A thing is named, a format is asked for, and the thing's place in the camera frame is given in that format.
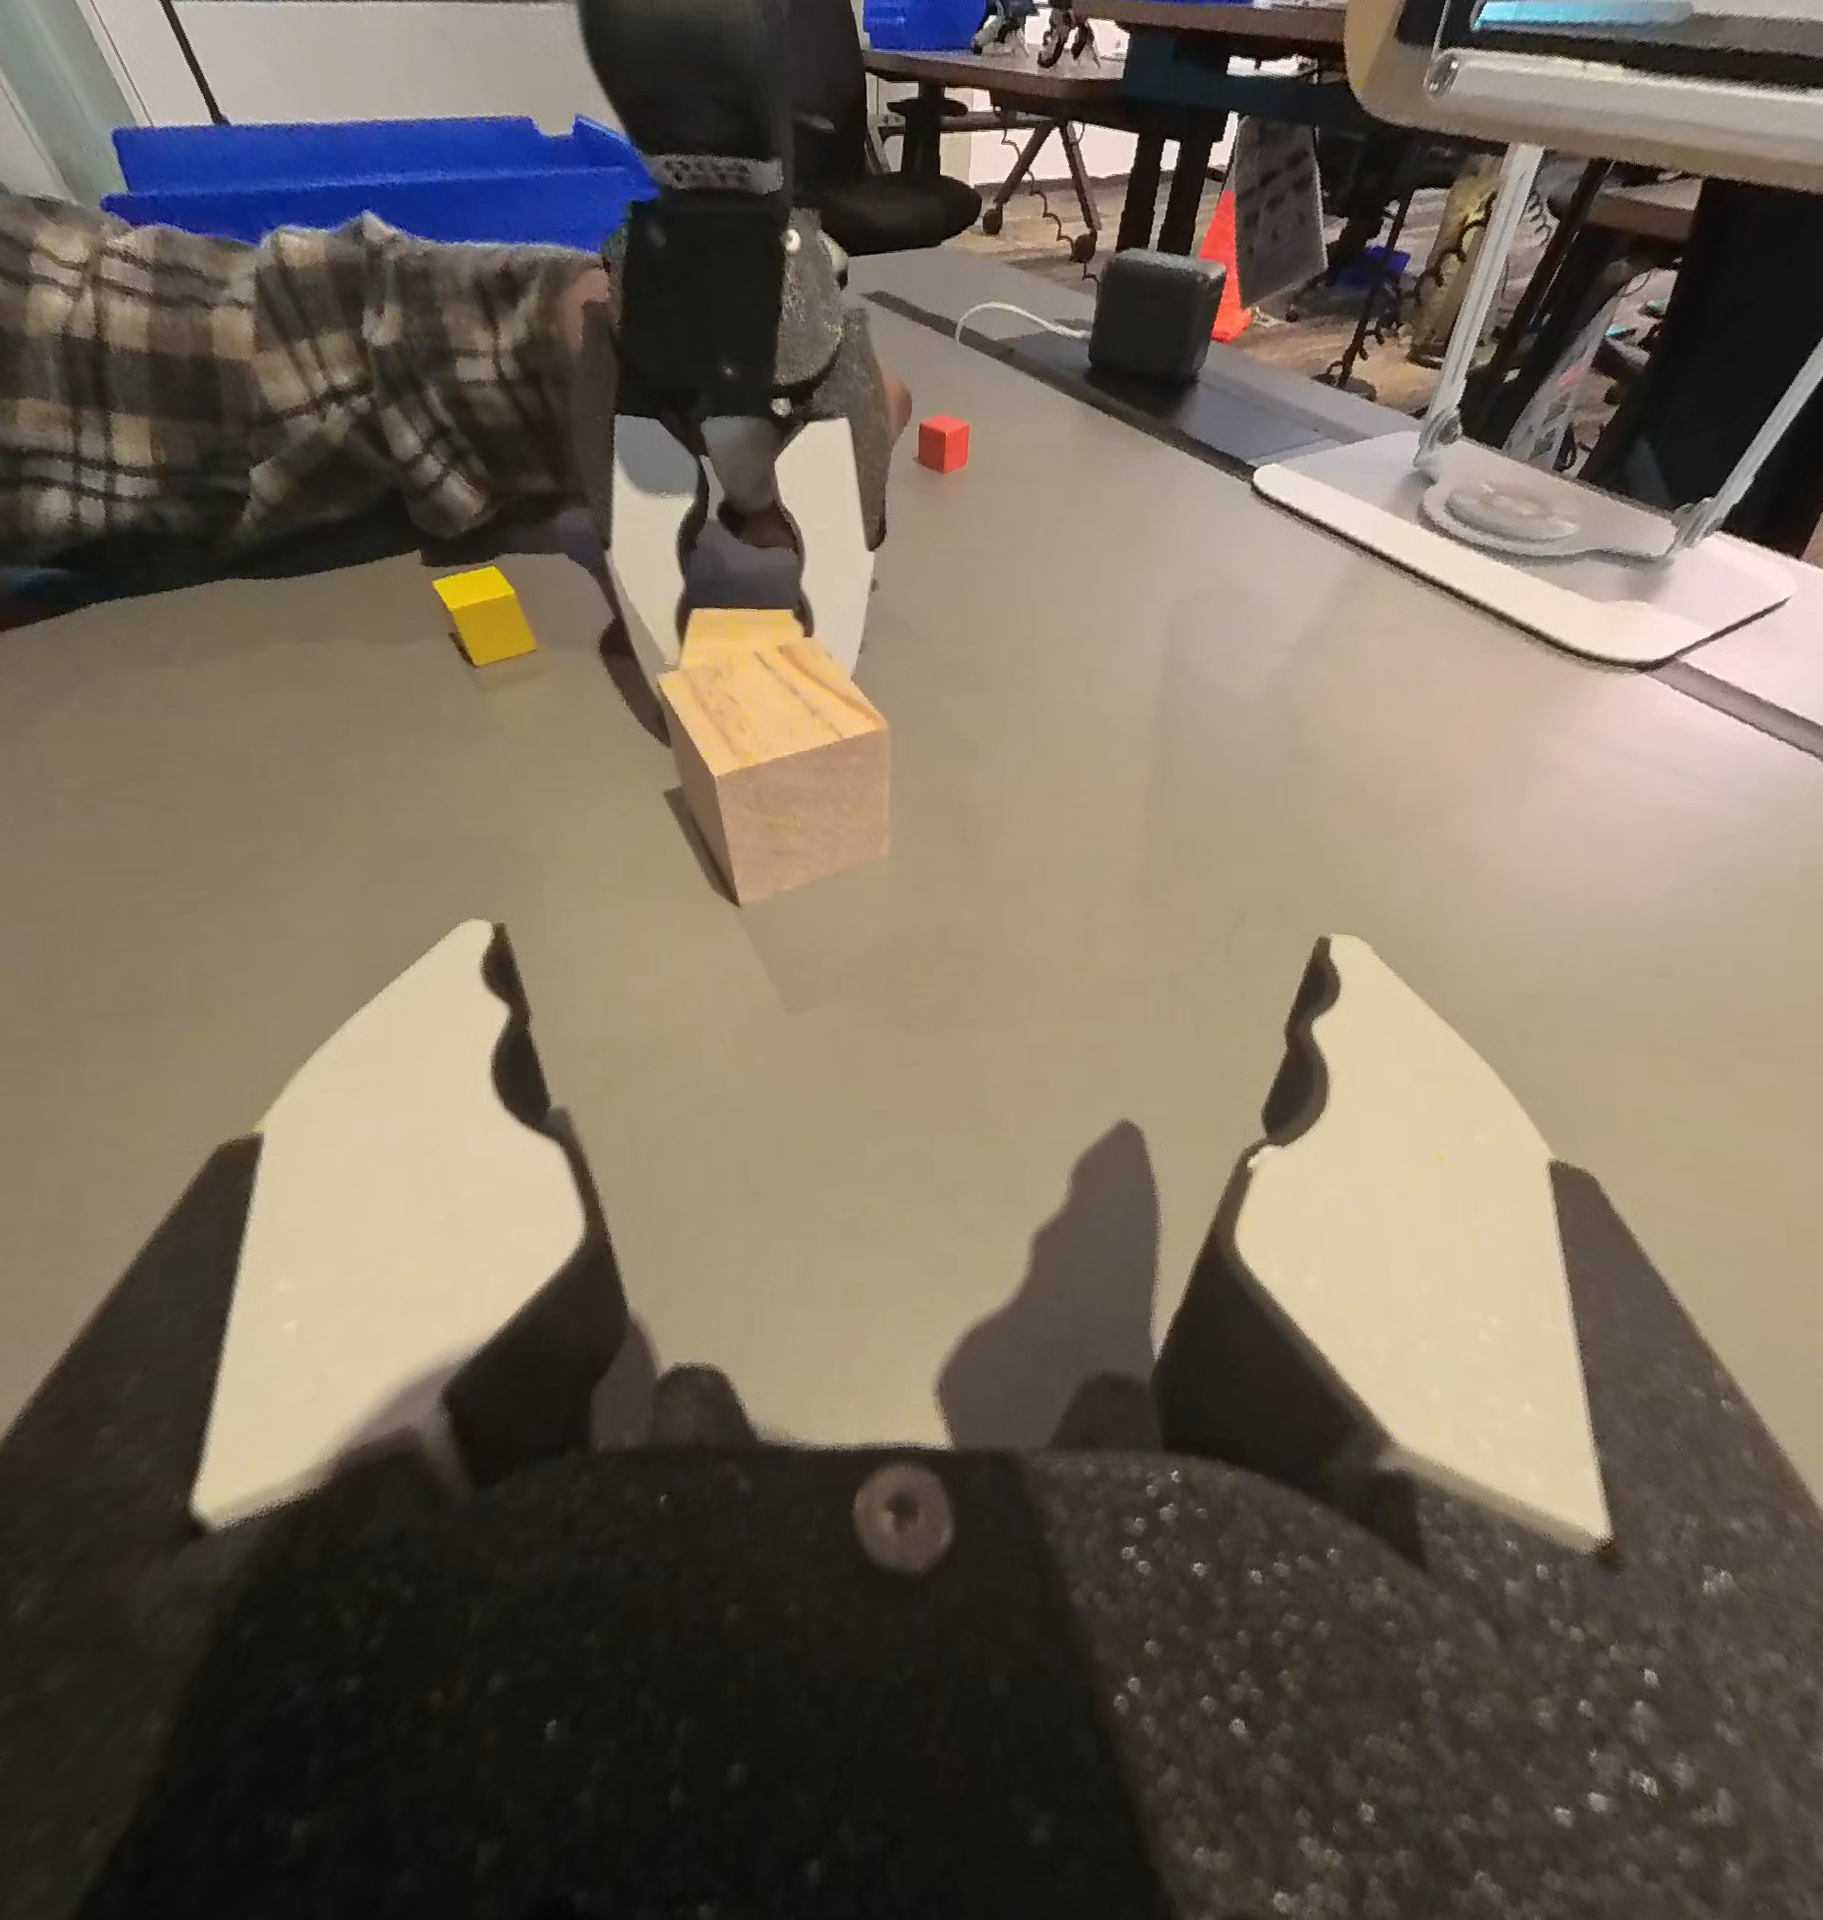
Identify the printed paper sign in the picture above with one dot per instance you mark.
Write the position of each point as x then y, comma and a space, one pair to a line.
1279, 202

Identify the yellow wooden cube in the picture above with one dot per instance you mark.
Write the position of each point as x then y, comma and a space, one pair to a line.
489, 618

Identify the large blue plastic bin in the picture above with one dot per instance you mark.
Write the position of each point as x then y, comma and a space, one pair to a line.
371, 180

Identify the dark wooden desk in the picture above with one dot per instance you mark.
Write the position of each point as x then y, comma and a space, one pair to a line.
1002, 75

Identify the black office chair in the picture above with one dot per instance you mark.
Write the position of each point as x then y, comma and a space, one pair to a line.
912, 202

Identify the medium wooden cube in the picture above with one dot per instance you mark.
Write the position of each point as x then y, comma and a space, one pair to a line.
740, 630

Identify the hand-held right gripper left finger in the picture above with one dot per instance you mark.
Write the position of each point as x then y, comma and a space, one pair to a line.
386, 1245

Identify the white tablet stand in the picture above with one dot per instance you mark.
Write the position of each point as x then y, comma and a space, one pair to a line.
1600, 586

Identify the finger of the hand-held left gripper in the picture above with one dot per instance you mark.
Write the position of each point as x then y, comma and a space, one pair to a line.
650, 525
838, 525

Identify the small blue plastic bin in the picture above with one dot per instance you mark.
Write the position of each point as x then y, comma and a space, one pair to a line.
920, 17

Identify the printed leaflet card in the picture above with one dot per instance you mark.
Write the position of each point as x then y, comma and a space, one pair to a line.
1565, 390

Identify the tablet screen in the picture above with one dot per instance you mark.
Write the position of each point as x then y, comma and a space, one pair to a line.
1646, 75

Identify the black cube-shaped device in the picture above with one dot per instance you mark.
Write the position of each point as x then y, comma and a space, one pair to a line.
1155, 316

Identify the small black toy robot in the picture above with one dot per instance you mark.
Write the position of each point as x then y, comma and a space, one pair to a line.
1039, 31

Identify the person's left hand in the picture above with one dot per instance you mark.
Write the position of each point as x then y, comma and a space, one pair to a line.
765, 528

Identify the small red wooden cube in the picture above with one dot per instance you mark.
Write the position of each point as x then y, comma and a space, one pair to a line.
944, 446

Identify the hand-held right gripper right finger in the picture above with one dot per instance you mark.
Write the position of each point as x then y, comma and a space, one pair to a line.
1421, 1245

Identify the person's left forearm plaid sleeve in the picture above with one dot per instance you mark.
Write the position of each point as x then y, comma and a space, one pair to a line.
252, 375

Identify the orange traffic cone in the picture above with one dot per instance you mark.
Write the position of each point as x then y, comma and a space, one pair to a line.
1227, 286

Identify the large wooden cube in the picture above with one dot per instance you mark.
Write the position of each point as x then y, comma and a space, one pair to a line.
792, 780

